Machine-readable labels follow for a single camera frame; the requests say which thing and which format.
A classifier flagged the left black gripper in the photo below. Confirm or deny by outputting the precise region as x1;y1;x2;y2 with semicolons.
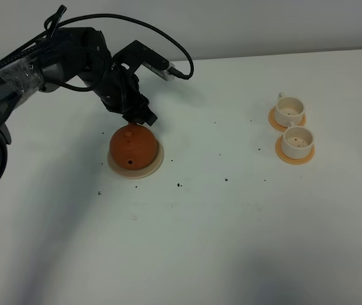
85;57;158;126

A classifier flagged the brown clay teapot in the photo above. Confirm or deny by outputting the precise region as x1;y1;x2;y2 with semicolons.
109;123;159;170

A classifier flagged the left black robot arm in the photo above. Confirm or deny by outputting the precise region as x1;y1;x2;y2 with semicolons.
0;27;157;179

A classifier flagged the cream teapot saucer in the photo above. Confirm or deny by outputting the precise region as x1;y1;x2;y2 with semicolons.
107;142;164;179

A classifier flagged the far orange coaster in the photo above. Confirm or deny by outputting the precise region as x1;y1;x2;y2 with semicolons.
268;107;306;132

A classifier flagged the orange coaster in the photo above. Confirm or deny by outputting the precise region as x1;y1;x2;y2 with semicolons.
274;136;315;165
268;107;306;132

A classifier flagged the near orange coaster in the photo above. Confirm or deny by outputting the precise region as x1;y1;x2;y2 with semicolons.
274;136;315;165

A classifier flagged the far white teacup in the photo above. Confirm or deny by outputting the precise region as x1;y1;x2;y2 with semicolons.
274;93;305;128

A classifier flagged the white teacup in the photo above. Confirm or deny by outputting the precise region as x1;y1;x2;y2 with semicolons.
274;93;305;128
281;122;314;160

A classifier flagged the near white teacup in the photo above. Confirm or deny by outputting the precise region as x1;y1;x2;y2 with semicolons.
281;122;314;160

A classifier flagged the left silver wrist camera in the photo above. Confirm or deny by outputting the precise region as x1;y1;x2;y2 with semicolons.
112;39;177;82

